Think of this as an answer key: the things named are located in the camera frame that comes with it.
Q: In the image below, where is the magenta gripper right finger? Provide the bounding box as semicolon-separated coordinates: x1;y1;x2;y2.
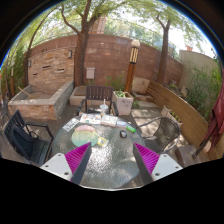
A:
133;143;182;185

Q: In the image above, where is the green marker pen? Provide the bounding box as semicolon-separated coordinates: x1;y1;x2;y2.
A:
126;126;136;133

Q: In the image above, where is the clear plastic cup with straw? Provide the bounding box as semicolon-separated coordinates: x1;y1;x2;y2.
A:
100;99;108;117

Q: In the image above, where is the open magazine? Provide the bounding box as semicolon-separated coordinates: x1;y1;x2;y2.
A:
80;114;101;124

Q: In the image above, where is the dark wooden slat chair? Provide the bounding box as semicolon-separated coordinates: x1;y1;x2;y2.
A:
76;85;119;116

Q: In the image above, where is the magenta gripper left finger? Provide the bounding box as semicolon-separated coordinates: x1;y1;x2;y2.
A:
41;143;92;185

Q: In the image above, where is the black metal chair left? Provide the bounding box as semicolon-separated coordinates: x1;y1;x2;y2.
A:
4;110;54;166

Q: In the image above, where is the stone fountain basin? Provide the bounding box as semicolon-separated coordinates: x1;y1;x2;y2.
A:
8;81;74;120

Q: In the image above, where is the white square planter box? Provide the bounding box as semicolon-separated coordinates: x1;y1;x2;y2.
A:
113;91;133;115

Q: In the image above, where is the round glass patio table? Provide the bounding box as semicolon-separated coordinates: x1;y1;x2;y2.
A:
52;114;147;190

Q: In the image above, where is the large tree trunk centre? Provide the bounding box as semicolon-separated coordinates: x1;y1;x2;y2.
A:
60;0;97;86

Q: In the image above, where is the wooden garden lamp post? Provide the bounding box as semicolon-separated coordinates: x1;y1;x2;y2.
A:
124;40;140;93

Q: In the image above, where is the yellow square card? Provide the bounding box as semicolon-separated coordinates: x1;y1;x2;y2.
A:
97;137;109;147

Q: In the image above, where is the curved wooden bench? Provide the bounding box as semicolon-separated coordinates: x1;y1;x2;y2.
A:
148;81;208;147

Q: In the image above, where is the folded red patio umbrella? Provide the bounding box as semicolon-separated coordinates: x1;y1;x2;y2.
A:
192;68;224;158

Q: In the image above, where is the thin tree trunk right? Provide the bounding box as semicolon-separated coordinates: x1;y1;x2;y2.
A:
156;14;171;84

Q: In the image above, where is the white patterned paper sheet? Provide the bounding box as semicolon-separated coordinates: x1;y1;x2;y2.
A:
63;118;79;132

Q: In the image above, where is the wicker metal chair right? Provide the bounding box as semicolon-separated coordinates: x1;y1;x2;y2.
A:
137;116;181;154

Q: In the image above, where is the small book on table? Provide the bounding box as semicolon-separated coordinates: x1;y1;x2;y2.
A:
101;115;118;127

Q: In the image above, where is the green shell-shaped plate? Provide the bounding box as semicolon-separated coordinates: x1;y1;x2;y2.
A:
71;125;98;147

